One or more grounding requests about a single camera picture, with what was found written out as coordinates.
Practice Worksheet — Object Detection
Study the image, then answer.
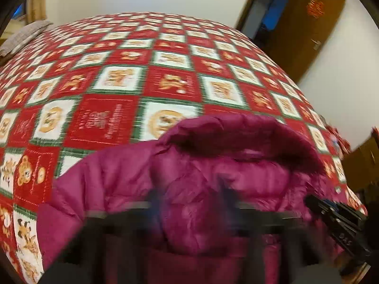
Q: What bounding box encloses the magenta puffer jacket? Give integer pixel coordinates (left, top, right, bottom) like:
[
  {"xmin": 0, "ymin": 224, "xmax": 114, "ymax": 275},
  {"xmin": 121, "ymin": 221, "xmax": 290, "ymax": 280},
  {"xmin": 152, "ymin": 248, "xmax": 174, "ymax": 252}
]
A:
[{"xmin": 37, "ymin": 115, "xmax": 348, "ymax": 284}]

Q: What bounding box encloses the wooden door frame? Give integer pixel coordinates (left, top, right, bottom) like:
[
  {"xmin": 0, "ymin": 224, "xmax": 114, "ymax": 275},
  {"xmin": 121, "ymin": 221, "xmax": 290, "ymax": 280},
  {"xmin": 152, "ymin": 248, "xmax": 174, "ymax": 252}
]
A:
[{"xmin": 235, "ymin": 0, "xmax": 265, "ymax": 37}]

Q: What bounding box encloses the red bear print blanket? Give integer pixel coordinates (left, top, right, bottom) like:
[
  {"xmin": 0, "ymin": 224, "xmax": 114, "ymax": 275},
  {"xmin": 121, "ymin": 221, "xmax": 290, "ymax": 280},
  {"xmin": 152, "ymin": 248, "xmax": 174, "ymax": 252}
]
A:
[{"xmin": 0, "ymin": 12, "xmax": 368, "ymax": 284}]

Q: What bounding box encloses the grey pillow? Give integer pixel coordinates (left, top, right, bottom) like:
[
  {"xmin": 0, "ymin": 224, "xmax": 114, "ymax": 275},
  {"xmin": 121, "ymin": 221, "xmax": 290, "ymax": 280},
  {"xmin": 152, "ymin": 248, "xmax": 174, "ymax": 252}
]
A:
[{"xmin": 0, "ymin": 20, "xmax": 54, "ymax": 59}]

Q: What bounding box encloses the beige curtain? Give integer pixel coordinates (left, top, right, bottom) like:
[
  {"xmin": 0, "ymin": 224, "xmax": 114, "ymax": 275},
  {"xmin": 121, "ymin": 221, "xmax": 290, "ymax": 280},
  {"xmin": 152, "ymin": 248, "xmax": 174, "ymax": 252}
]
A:
[{"xmin": 25, "ymin": 0, "xmax": 48, "ymax": 26}]

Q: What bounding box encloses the wooden cabinet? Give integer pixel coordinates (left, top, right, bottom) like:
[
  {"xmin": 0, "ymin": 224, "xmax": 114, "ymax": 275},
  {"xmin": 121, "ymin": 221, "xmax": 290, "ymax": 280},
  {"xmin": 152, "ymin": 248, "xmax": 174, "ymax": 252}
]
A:
[{"xmin": 341, "ymin": 135, "xmax": 379, "ymax": 196}]

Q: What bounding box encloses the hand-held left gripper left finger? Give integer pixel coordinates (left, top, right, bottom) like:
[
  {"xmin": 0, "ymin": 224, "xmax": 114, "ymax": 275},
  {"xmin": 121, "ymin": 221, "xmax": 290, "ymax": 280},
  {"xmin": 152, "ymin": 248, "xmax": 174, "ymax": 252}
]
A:
[{"xmin": 44, "ymin": 189, "xmax": 167, "ymax": 273}]

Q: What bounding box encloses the brown wooden door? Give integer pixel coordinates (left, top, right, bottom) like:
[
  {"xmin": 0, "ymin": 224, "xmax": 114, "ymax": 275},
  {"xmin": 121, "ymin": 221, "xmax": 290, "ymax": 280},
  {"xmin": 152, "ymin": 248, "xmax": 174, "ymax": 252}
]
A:
[{"xmin": 266, "ymin": 0, "xmax": 347, "ymax": 84}]

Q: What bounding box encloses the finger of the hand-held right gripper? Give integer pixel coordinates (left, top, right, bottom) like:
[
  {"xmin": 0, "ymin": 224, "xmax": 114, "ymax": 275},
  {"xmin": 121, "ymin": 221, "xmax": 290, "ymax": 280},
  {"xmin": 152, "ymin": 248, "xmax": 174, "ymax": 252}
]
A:
[{"xmin": 305, "ymin": 195, "xmax": 341, "ymax": 228}]

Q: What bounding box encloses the window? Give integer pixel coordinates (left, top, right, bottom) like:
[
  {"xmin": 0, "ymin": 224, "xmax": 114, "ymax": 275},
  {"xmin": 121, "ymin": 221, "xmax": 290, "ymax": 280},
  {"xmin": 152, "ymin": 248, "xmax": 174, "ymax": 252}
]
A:
[{"xmin": 11, "ymin": 2, "xmax": 28, "ymax": 22}]

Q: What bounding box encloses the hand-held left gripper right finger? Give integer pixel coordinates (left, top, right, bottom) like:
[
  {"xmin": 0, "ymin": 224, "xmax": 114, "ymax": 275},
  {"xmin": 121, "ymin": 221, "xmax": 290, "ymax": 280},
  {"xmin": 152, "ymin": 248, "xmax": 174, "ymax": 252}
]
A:
[{"xmin": 220, "ymin": 189, "xmax": 336, "ymax": 273}]

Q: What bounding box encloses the red door decoration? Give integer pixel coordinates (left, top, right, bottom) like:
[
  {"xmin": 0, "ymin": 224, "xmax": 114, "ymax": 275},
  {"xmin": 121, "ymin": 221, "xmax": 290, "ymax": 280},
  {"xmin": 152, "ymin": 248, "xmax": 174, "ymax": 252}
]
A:
[{"xmin": 306, "ymin": 0, "xmax": 327, "ymax": 19}]

